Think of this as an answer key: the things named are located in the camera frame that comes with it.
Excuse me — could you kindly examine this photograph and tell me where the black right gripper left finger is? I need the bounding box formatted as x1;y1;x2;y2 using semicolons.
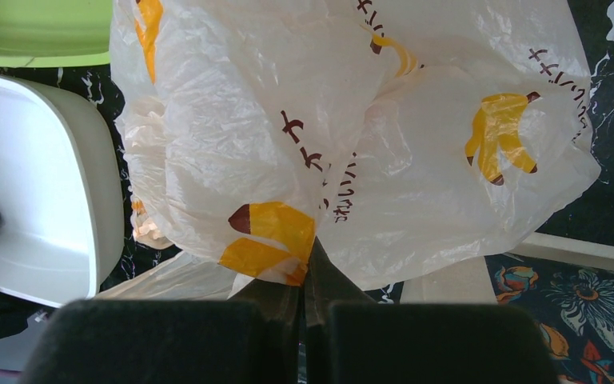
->
19;280;301;383

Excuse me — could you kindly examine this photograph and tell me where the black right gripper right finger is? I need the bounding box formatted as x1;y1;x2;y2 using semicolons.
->
303;242;558;383

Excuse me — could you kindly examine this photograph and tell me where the banana print plastic bag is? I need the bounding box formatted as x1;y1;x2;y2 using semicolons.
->
103;1;600;299

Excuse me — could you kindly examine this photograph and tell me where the beige canvas tote bag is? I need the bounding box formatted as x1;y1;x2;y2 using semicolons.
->
401;234;614;383

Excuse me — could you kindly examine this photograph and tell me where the white plastic basin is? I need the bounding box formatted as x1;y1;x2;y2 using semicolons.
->
0;76;125;307

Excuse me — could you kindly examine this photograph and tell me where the green plastic basin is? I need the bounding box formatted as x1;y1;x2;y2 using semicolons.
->
0;1;112;68

